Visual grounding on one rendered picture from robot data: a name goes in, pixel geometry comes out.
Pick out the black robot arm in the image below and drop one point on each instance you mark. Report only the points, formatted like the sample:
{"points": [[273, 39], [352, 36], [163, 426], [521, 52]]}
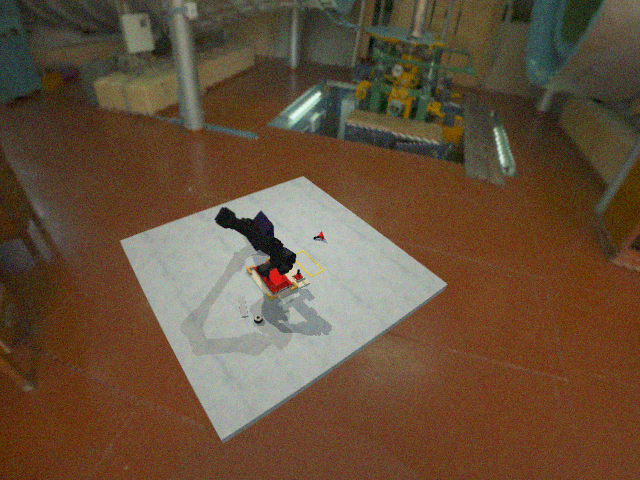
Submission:
{"points": [[226, 218]]}

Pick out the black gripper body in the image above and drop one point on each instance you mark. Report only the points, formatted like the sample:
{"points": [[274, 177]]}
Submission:
{"points": [[264, 270]]}

